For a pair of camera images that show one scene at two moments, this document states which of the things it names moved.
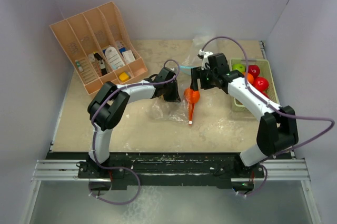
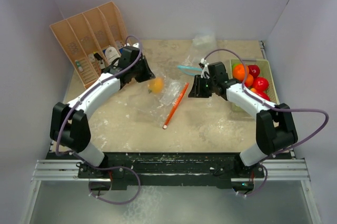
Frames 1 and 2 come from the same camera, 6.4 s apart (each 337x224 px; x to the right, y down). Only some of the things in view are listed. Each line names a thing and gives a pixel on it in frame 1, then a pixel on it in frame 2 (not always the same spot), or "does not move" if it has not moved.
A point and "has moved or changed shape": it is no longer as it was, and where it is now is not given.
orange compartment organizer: [98, 43] does not move
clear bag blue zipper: [207, 42] does not move
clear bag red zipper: [180, 112] has moved or changed shape
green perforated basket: [262, 64] does not move
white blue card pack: [113, 57] does not move
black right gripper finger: [195, 74] → [195, 91]
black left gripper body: [169, 94] → [140, 71]
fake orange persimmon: [191, 96] → [239, 71]
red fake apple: [260, 83] does not move
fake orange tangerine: [249, 77] does not move
